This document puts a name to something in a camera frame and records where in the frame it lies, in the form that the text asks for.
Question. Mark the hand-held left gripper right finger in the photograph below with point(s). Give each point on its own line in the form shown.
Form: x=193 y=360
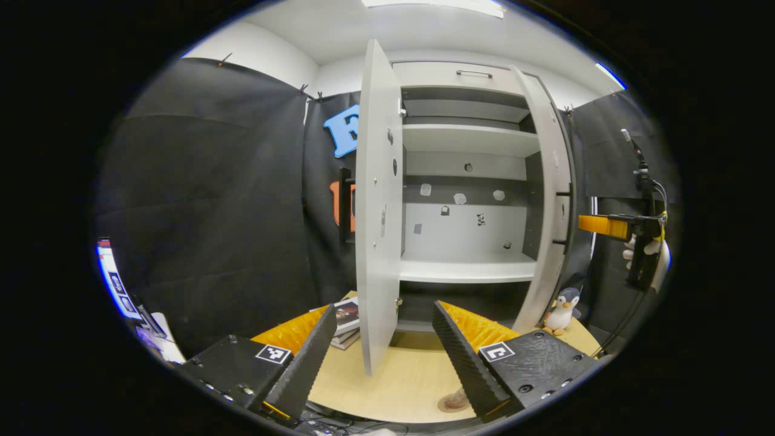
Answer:
x=466 y=372

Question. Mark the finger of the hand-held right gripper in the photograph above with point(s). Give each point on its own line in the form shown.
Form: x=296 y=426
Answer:
x=605 y=227

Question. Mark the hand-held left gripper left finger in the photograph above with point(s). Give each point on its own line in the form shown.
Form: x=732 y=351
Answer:
x=309 y=369

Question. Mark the round cork coaster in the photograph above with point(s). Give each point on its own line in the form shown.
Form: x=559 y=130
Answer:
x=448 y=407

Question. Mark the white cabinet door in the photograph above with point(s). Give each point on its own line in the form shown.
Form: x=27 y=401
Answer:
x=375 y=212
x=548 y=181

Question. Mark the white cabinet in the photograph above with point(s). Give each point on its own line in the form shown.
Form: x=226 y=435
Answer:
x=460 y=236

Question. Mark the white cabinet shelf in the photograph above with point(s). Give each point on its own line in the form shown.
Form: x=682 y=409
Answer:
x=466 y=139
x=466 y=269

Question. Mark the white cabinet drawer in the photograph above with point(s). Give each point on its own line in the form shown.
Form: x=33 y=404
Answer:
x=424 y=75

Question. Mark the grey book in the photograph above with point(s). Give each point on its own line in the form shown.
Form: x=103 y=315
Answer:
x=348 y=340

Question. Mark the white photo cover book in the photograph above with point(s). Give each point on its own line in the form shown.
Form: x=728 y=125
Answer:
x=346 y=315

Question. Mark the penguin plush toy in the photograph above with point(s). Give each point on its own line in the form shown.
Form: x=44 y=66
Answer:
x=563 y=312

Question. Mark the bright display screen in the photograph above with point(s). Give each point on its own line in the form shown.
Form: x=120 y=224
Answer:
x=115 y=278

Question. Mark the large ceiling light panel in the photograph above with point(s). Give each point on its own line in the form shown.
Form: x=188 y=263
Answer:
x=433 y=6

